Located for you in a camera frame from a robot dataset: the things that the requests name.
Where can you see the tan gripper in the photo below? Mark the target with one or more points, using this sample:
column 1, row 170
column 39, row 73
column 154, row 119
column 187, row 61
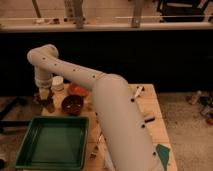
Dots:
column 43, row 95

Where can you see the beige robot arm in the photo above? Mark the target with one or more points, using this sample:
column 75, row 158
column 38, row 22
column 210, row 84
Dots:
column 127, row 137

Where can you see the white cylindrical cup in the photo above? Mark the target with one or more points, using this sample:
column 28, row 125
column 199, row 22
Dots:
column 57, row 83

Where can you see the dark brown bowl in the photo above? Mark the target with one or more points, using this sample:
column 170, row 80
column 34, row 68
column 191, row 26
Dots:
column 72, row 104

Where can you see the orange bowl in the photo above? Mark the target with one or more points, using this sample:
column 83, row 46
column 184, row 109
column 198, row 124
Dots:
column 74, row 89

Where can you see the green plastic tray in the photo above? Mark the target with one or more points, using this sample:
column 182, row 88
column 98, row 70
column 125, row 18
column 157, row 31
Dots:
column 54, row 144

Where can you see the small brush tool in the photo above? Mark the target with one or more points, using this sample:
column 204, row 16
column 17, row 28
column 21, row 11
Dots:
column 96, row 148

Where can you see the white marker pen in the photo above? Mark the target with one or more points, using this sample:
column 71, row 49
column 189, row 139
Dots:
column 138, row 91

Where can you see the wooden table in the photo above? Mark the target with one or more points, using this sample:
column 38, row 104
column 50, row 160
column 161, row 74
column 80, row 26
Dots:
column 149, row 106

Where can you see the black marker pen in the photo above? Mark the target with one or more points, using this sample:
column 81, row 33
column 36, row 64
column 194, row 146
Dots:
column 149, row 119

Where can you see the teal cloth piece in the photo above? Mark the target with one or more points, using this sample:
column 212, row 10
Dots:
column 163, row 153

